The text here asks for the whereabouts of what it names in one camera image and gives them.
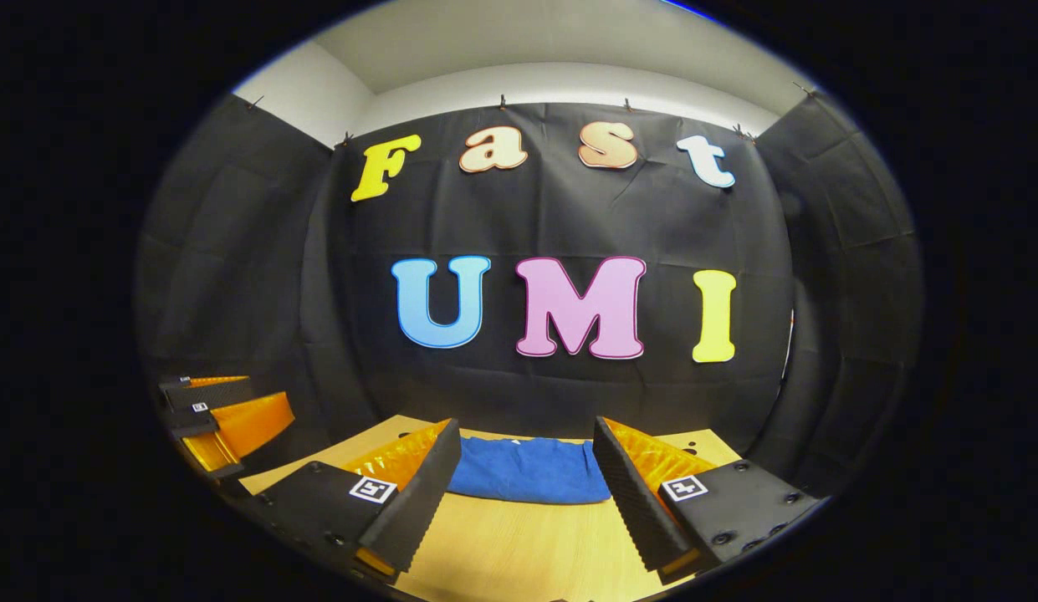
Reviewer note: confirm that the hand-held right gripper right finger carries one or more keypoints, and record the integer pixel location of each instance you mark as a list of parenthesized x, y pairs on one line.
[(631, 502)]

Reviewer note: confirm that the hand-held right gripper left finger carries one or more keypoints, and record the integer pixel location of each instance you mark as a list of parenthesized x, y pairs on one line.
[(418, 506)]

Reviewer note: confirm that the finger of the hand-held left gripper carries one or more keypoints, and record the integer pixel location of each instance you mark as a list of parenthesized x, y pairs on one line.
[(192, 420), (213, 393)]

